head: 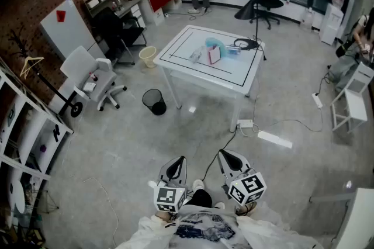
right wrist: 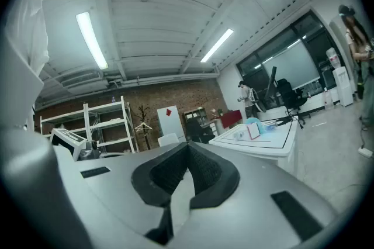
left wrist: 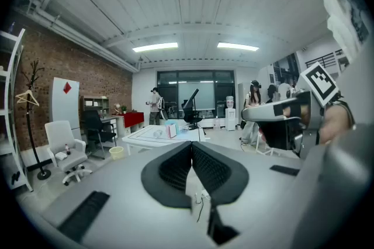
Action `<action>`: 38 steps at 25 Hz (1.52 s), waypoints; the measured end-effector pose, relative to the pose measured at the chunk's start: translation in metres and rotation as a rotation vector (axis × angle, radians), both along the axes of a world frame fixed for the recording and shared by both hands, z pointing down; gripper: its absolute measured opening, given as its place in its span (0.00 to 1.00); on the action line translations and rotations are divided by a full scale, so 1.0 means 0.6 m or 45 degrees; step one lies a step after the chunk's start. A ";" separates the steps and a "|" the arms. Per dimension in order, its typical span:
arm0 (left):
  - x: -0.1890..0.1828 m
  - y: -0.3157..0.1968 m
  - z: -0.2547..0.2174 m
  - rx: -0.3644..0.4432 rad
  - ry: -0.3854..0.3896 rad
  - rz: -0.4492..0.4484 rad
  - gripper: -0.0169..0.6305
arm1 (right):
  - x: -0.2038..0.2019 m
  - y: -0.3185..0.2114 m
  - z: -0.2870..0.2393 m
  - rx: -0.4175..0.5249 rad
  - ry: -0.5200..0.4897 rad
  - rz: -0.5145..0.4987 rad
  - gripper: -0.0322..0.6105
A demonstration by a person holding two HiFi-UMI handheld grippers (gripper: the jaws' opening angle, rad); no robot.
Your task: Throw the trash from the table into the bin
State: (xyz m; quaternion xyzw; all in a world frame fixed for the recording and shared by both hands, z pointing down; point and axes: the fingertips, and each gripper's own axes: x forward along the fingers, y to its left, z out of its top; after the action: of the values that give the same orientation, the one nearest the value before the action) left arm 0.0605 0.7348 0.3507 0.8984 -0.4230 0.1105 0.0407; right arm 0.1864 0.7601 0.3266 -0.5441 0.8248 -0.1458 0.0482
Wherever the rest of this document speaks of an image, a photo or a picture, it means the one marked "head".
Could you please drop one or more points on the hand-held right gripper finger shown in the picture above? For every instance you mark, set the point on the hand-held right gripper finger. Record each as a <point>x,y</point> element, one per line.
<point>222,166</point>
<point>244,164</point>

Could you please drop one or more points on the wooden clothes hanger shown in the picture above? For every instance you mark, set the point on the wooden clothes hanger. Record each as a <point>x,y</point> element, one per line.
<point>35,59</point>

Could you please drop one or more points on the person's left forearm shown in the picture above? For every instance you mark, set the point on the person's left forearm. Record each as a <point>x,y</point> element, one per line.
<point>146,234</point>

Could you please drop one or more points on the spare water jug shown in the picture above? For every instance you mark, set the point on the spare water jug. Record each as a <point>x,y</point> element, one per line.
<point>307,18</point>

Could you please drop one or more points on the white wooden chair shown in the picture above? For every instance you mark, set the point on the white wooden chair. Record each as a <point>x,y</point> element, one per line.
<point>355,101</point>

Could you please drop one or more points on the clear plastic bottle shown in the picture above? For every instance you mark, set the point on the clear plastic bottle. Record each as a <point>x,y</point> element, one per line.
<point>196,55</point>

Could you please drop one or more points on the white storage box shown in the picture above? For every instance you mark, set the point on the white storage box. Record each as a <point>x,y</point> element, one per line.
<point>92,2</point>

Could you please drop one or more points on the teal plastic bag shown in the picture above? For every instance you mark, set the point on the teal plastic bag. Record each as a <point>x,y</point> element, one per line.
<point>211,41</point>

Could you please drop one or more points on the square patterned tag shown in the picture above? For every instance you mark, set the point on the square patterned tag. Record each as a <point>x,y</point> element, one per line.
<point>10,117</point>

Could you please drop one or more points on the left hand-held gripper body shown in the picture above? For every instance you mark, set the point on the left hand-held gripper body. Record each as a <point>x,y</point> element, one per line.
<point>169,198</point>

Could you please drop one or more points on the white work table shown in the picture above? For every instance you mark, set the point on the white work table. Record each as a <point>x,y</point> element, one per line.
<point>181,50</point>

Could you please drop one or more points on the white shelf rack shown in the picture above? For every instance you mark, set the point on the white shelf rack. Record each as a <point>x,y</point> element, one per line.
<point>32,131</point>

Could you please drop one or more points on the small purple shelf object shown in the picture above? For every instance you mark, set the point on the small purple shelf object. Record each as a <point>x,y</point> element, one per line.
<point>43,149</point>

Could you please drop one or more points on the grey desk with hutch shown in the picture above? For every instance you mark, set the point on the grey desk with hutch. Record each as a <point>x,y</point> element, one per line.
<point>125,8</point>

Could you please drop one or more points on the small red capped bottle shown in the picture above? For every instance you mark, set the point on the small red capped bottle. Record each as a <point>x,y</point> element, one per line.
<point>94,76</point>

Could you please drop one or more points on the red diamond sticker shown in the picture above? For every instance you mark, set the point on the red diamond sticker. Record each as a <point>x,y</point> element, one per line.
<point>60,15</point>

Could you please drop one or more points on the person's white printed shirt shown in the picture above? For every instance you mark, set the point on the person's white printed shirt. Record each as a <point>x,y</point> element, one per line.
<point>204,227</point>

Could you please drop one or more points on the small black shelf object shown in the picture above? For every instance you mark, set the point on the small black shelf object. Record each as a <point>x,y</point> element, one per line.
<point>56,133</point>

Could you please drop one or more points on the white round board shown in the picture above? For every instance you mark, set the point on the white round board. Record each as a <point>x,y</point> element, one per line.
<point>16,196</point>

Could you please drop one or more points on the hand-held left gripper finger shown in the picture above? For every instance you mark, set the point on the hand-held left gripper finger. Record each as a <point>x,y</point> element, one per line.
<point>183,176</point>
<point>165,170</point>

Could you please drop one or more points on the white refrigerator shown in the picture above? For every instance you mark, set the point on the white refrigerator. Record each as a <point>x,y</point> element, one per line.
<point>67,31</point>

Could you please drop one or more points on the cream plastic basket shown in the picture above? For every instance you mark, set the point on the cream plastic basket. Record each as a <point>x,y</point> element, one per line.
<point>147,58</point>

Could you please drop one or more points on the flat white box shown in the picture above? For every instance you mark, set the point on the flat white box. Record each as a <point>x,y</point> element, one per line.
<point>89,87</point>

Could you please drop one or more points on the person's black trousers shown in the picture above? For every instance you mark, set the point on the person's black trousers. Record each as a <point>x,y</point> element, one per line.
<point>198,198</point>

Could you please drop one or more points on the clear bottle with blue label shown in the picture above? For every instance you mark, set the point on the clear bottle with blue label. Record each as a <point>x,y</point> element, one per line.
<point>233,49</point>

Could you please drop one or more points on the black floor lamp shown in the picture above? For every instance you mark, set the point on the black floor lamp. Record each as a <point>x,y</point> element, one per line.
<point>248,9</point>

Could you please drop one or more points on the black visitor chair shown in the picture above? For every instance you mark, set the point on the black visitor chair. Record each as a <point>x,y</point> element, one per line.
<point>108,25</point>

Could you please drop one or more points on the white grey office chair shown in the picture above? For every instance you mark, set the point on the white grey office chair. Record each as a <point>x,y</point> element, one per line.
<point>87,66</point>

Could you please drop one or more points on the black coat rack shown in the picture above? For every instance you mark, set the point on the black coat rack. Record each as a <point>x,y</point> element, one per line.
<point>76,110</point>

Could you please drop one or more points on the white water dispenser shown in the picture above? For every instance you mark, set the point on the white water dispenser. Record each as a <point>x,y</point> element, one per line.
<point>331,22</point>

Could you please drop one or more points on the white side table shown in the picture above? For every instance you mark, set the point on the white side table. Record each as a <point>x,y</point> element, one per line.
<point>362,212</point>

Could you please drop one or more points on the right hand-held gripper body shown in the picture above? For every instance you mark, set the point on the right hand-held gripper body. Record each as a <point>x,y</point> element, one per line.
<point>248,188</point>

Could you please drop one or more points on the black mesh waste bin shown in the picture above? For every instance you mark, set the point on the black mesh waste bin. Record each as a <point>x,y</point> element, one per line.
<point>152,98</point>

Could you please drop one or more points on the person's right forearm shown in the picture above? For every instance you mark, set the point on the person's right forearm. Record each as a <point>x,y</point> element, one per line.
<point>268,231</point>

